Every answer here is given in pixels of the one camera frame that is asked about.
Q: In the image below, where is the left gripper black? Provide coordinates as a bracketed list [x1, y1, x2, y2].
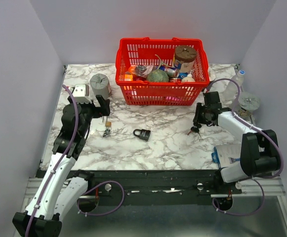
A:
[69, 95, 111, 136]

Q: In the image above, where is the key with astronaut keychain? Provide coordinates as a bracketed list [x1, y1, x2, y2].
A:
[103, 127, 111, 138]

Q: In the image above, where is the black padlock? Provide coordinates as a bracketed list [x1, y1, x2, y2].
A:
[133, 129, 151, 142]

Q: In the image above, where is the brass padlock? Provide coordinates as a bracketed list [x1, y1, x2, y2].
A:
[103, 117, 112, 128]

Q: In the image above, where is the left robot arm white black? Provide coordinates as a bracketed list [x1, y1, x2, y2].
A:
[12, 95, 110, 237]

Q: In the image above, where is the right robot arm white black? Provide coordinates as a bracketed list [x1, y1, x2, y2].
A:
[191, 92, 283, 194]

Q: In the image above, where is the grey taped can left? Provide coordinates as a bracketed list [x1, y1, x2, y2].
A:
[89, 74, 111, 99]

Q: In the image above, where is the grey taped can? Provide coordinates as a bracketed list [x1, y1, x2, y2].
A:
[89, 74, 111, 99]
[230, 91, 261, 121]

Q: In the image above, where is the clear plastic water bottle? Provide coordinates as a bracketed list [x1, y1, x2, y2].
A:
[223, 70, 245, 101]

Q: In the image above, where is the orange small box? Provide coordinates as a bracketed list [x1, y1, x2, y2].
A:
[123, 74, 133, 81]

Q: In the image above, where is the white pump bottle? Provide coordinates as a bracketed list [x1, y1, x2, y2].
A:
[180, 72, 195, 82]

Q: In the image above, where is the grey taped can right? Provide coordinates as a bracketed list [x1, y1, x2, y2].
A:
[230, 91, 261, 121]

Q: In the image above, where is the blue white booklet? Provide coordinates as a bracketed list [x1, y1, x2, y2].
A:
[211, 144, 241, 168]

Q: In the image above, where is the crumpled snack packet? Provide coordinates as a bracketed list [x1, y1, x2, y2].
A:
[128, 65, 157, 78]

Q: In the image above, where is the red soda can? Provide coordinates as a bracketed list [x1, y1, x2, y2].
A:
[169, 78, 181, 83]

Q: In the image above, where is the red blue drink can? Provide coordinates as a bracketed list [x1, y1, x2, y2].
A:
[159, 66, 180, 78]

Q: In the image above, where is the green melon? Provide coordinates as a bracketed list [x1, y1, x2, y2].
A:
[147, 69, 169, 82]

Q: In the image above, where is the brown lid cylindrical canister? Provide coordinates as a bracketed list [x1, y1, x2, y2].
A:
[173, 45, 197, 73]

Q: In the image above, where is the red plastic basket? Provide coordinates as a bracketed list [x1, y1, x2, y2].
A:
[115, 37, 209, 106]

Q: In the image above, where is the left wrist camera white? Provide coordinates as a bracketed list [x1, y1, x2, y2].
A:
[72, 84, 93, 104]

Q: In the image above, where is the black mounting rail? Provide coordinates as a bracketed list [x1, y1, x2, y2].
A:
[89, 170, 242, 206]

